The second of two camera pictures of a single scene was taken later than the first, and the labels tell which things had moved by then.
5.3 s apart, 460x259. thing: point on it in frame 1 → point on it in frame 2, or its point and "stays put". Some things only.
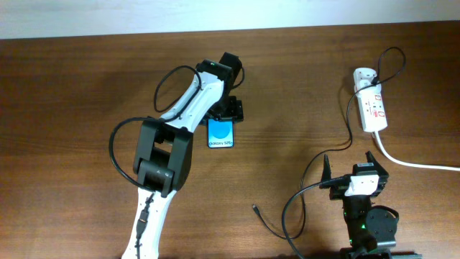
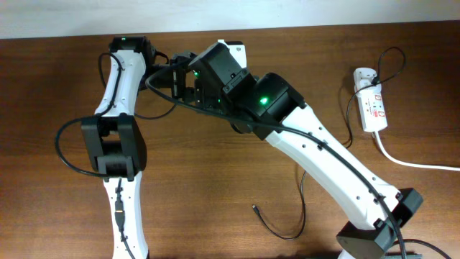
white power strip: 371,108 stays put
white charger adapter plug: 363,77 stays put
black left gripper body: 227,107 → 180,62
